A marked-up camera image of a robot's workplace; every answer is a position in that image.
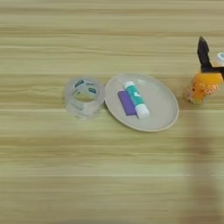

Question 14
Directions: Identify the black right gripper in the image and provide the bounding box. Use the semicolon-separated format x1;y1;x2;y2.
197;36;224;81

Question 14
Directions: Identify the orange juice bottle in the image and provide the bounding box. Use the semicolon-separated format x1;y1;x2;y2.
183;52;224;106

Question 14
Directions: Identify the teal and white glue stick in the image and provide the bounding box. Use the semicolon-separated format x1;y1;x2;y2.
123;80;151;120

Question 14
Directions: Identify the beige round plate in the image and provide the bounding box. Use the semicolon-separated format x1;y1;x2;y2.
104;73;180;133

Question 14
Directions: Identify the purple eraser block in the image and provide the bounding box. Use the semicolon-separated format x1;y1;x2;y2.
117;89;138;117

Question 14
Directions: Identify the clear tape roll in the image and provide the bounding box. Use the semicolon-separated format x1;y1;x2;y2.
63;76;106;121

